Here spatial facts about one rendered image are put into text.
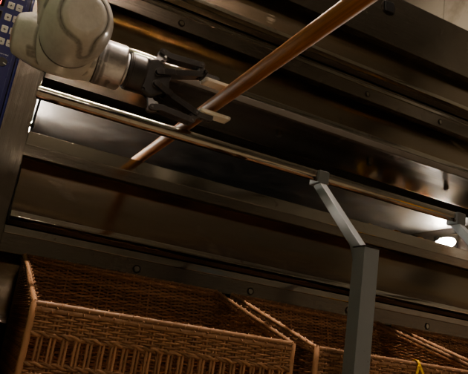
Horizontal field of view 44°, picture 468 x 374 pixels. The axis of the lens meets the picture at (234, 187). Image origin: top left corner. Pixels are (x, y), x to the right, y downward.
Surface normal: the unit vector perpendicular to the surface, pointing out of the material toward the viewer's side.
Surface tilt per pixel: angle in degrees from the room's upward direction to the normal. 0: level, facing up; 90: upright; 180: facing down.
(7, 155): 90
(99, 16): 111
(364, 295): 90
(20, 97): 90
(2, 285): 70
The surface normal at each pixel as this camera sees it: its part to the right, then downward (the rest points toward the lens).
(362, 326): 0.44, -0.18
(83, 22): 0.43, 0.14
